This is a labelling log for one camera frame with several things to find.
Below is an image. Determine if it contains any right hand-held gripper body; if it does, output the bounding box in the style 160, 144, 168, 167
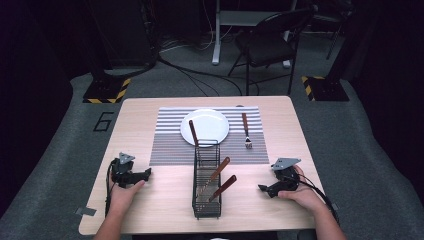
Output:
270, 157, 302, 197

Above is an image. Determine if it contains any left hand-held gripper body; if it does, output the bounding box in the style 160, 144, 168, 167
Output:
111, 152, 136, 189

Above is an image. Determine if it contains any person's right hand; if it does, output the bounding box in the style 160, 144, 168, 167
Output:
277, 165, 327, 215

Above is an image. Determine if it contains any person's left hand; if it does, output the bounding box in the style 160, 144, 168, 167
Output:
107, 179, 146, 215

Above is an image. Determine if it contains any grey striped placemat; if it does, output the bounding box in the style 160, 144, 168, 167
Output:
148, 106, 270, 167

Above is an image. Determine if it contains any grey tape piece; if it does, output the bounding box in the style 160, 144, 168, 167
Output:
74, 206, 98, 217

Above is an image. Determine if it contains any white round plate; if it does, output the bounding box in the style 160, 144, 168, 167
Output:
179, 108, 231, 148

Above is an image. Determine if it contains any black stand base striped edge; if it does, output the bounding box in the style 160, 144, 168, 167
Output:
301, 75, 351, 102
82, 68, 132, 105

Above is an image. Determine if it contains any black folding chair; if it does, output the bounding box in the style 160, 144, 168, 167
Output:
227, 4, 319, 97

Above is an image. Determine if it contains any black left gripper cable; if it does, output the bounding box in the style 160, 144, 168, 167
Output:
104, 159, 120, 218

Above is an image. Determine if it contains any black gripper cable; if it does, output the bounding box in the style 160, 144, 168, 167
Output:
293, 172, 342, 226
104, 159, 120, 218

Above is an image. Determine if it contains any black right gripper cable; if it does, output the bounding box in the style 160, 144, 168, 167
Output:
293, 172, 342, 226

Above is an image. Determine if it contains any dark wooden handled utensil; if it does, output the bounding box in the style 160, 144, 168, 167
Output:
207, 174, 238, 203

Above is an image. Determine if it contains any light wooden handled utensil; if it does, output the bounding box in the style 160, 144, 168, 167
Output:
199, 156, 232, 198

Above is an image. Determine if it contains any fork with wooden handle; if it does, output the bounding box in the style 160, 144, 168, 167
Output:
240, 112, 254, 150

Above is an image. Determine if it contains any black wire cutlery basket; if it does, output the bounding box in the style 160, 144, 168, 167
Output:
191, 138, 223, 221

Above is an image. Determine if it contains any thin black floor cable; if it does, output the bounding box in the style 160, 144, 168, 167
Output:
179, 66, 222, 98

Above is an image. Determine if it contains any thick black floor cable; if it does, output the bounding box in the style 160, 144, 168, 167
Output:
155, 53, 244, 97

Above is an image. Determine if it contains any white metal desk frame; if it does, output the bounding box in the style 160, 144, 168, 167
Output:
211, 0, 298, 69

